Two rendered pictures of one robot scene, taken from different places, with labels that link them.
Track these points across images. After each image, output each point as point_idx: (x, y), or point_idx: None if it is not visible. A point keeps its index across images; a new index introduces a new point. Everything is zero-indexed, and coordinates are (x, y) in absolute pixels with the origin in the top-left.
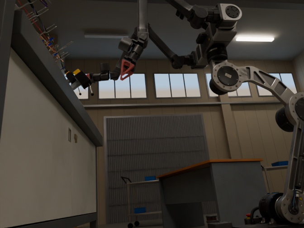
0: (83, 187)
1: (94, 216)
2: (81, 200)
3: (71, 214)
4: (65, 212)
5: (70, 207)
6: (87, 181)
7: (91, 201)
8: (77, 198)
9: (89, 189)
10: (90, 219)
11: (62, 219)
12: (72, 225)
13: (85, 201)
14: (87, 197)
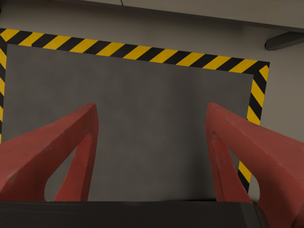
0: (209, 2)
1: (298, 30)
2: (190, 7)
3: (125, 5)
4: (92, 0)
5: (116, 1)
6: (261, 3)
7: (277, 18)
8: (156, 2)
9: (274, 10)
10: (252, 25)
11: (80, 0)
12: (130, 10)
13: (220, 11)
14: (243, 12)
